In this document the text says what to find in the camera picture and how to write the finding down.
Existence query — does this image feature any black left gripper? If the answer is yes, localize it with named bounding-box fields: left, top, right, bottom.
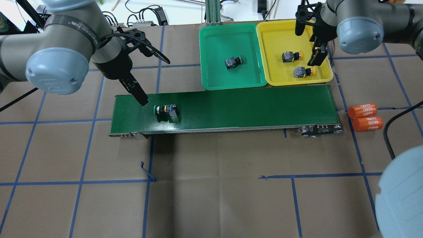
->
left=91, top=29, right=171, bottom=106

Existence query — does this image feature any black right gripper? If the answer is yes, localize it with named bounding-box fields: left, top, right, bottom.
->
left=295, top=2, right=331, bottom=66

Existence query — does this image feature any yellow push button switch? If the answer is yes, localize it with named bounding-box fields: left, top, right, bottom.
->
left=281, top=51, right=304, bottom=63
left=293, top=66, right=316, bottom=78

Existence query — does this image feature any green push button switch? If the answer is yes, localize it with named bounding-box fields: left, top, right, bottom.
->
left=153, top=104, right=179, bottom=117
left=224, top=56, right=245, bottom=70

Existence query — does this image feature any orange 4680 cylinder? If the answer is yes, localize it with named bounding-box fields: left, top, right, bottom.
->
left=352, top=117, right=383, bottom=132
left=347, top=103, right=377, bottom=119

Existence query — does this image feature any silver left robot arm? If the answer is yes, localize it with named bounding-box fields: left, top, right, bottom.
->
left=0, top=0, right=170, bottom=106

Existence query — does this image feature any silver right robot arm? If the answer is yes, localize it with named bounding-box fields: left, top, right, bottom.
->
left=295, top=0, right=422, bottom=238

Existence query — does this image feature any yellow plastic tray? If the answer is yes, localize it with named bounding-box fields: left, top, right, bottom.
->
left=256, top=20, right=334, bottom=86

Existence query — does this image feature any green conveyor belt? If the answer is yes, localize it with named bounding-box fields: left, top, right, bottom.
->
left=109, top=85, right=343, bottom=139

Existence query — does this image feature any green plastic tray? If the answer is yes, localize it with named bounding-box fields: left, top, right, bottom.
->
left=199, top=23, right=266, bottom=91

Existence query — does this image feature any aluminium frame post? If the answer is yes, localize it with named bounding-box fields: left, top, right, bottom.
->
left=205, top=0, right=222, bottom=26

